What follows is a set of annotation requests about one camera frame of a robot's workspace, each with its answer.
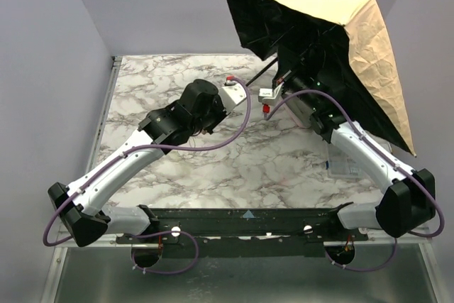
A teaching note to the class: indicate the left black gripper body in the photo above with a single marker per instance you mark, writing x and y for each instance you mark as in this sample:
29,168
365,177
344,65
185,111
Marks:
220,105

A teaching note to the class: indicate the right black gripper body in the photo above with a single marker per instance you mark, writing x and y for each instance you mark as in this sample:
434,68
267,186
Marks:
288,78

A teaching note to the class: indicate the beige umbrella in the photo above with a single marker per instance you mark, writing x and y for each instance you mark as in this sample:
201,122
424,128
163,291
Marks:
346,39

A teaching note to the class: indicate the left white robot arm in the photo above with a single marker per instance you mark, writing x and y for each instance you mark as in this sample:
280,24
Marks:
85,212

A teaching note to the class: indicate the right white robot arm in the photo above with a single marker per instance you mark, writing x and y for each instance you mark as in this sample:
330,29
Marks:
408,195

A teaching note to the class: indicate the clear plastic screw box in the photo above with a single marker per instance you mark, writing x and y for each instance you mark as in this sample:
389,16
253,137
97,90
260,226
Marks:
340,166

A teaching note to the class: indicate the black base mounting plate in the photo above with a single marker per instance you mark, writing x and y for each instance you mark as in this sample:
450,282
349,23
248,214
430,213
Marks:
244,233

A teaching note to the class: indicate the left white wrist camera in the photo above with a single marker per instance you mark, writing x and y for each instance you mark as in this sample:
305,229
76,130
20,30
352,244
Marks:
232,94

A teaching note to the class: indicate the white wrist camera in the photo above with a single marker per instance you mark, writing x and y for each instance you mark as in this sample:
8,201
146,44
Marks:
269,97
232,94

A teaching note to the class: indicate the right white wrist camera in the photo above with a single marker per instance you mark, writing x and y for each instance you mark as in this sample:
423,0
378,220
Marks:
269,97

